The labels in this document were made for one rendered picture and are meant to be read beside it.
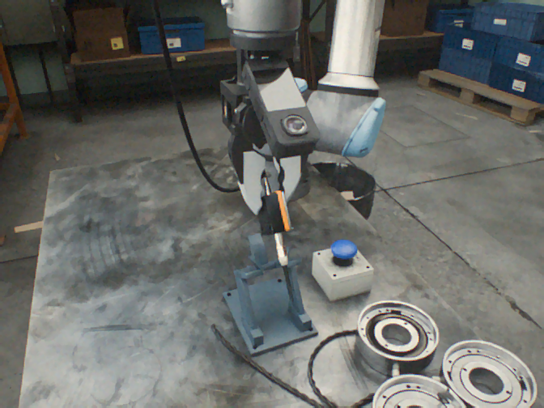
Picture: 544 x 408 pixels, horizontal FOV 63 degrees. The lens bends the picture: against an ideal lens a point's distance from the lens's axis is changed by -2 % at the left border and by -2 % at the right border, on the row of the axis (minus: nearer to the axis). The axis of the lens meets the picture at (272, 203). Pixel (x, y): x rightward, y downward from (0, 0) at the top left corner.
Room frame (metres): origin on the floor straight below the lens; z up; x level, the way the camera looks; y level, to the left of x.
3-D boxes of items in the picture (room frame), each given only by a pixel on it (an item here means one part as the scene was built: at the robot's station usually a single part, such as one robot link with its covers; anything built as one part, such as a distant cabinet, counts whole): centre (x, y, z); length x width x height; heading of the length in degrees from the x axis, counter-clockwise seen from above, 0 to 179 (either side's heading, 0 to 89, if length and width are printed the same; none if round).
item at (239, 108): (0.50, 0.01, 1.14); 0.09 x 0.08 x 0.12; 23
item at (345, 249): (0.56, -0.11, 0.85); 0.04 x 0.04 x 0.05
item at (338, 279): (0.56, -0.11, 0.82); 0.08 x 0.07 x 0.05; 20
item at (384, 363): (0.42, -0.16, 0.82); 0.10 x 0.10 x 0.04
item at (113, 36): (3.69, 1.34, 0.64); 0.49 x 0.40 x 0.37; 115
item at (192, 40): (3.89, 0.84, 0.56); 0.52 x 0.38 x 0.22; 107
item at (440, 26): (4.84, -1.79, 0.56); 0.52 x 0.38 x 0.22; 107
